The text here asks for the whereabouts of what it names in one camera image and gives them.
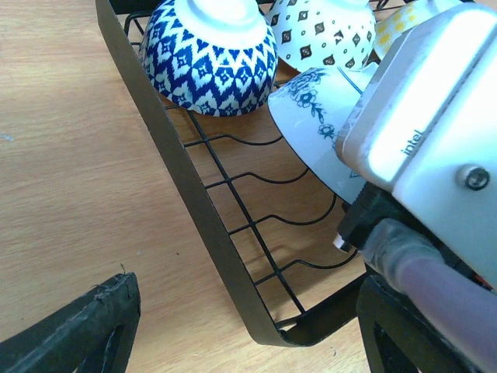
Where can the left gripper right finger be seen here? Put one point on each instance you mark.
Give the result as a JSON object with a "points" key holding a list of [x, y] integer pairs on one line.
{"points": [[397, 338]]}

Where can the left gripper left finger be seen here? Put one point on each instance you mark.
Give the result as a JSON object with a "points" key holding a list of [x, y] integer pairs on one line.
{"points": [[94, 333]]}

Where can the black wire dish rack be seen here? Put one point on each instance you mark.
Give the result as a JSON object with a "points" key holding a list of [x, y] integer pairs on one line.
{"points": [[266, 220]]}

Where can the blue floral bowl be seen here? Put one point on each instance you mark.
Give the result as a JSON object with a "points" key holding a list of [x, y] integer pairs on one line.
{"points": [[310, 110]]}

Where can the yellow sun pattern bowl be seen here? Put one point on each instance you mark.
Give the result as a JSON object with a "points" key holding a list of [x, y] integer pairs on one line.
{"points": [[405, 18]]}

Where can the white bowl black diamonds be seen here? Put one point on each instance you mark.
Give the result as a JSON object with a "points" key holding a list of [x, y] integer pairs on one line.
{"points": [[315, 33]]}

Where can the red patterned bowl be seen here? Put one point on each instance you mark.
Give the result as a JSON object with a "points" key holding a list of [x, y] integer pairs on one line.
{"points": [[216, 58]]}

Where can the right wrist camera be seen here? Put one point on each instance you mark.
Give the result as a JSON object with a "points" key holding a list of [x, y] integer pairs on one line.
{"points": [[423, 136]]}

